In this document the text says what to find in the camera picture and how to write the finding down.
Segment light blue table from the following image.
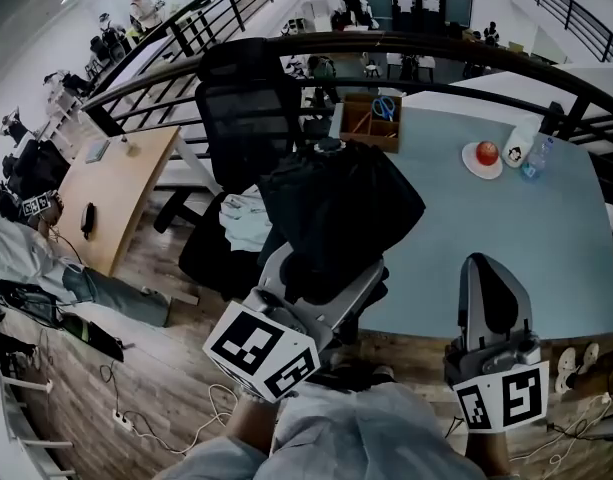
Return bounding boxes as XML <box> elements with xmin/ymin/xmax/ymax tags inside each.
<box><xmin>328</xmin><ymin>100</ymin><xmax>613</xmax><ymax>342</ymax></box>

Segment black metal railing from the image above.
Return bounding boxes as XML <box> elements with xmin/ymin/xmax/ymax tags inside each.
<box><xmin>80</xmin><ymin>0</ymin><xmax>613</xmax><ymax>209</ymax></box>

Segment clear plastic water bottle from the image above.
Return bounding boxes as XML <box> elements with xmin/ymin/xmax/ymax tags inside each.
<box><xmin>520</xmin><ymin>136</ymin><xmax>556</xmax><ymax>182</ymax></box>

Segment white penguin print mug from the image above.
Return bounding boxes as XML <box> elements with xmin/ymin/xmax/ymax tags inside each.
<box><xmin>501</xmin><ymin>115</ymin><xmax>543</xmax><ymax>169</ymax></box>

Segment pale crumpled cloth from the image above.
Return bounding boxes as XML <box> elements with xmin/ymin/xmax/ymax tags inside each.
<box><xmin>219</xmin><ymin>187</ymin><xmax>275</xmax><ymax>253</ymax></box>

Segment black umbrella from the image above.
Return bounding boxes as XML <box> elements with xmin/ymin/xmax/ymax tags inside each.
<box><xmin>258</xmin><ymin>137</ymin><xmax>427</xmax><ymax>307</ymax></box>

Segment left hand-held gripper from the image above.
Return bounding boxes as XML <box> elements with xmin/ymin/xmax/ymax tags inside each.
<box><xmin>202</xmin><ymin>241</ymin><xmax>390</xmax><ymax>404</ymax></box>

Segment red apple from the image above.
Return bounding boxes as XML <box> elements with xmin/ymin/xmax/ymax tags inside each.
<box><xmin>475</xmin><ymin>140</ymin><xmax>499</xmax><ymax>166</ymax></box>

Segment white table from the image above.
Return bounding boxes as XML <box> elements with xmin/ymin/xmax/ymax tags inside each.
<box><xmin>400</xmin><ymin>70</ymin><xmax>595</xmax><ymax>129</ymax></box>

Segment black mesh office chair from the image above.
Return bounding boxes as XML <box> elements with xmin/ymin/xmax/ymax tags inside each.
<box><xmin>153</xmin><ymin>37</ymin><xmax>307</xmax><ymax>302</ymax></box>

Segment person's light grey shirt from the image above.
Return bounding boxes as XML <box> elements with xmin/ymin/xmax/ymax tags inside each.
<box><xmin>153</xmin><ymin>380</ymin><xmax>517</xmax><ymax>480</ymax></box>

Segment small black device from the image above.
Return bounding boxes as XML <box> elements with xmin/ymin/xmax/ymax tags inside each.
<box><xmin>80</xmin><ymin>201</ymin><xmax>97</xmax><ymax>242</ymax></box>

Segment white plate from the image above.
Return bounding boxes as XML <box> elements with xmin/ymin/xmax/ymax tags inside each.
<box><xmin>461</xmin><ymin>141</ymin><xmax>504</xmax><ymax>180</ymax></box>

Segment brown wooden organizer box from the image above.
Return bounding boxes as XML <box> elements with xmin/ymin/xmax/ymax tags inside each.
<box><xmin>339</xmin><ymin>92</ymin><xmax>403</xmax><ymax>155</ymax></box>

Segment black object with green stripe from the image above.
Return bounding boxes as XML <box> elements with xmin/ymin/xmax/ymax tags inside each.
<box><xmin>60</xmin><ymin>312</ymin><xmax>126</xmax><ymax>364</ymax></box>

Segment person's right forearm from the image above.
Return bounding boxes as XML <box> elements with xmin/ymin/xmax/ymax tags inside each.
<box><xmin>464</xmin><ymin>430</ymin><xmax>513</xmax><ymax>477</ymax></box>

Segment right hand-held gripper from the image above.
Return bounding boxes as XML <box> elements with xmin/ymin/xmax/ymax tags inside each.
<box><xmin>443</xmin><ymin>252</ymin><xmax>551</xmax><ymax>434</ymax></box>

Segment blue scissors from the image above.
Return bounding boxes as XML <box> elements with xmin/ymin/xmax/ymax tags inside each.
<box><xmin>371</xmin><ymin>96</ymin><xmax>396</xmax><ymax>120</ymax></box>

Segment person's left forearm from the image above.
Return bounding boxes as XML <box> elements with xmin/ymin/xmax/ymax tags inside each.
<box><xmin>225</xmin><ymin>397</ymin><xmax>280</xmax><ymax>457</ymax></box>

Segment curved light wood desk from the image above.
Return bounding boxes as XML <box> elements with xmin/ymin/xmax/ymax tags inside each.
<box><xmin>55</xmin><ymin>126</ymin><xmax>182</xmax><ymax>277</ymax></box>

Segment grey tablet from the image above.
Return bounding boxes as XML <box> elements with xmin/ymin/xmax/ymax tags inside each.
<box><xmin>84</xmin><ymin>139</ymin><xmax>111</xmax><ymax>164</ymax></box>

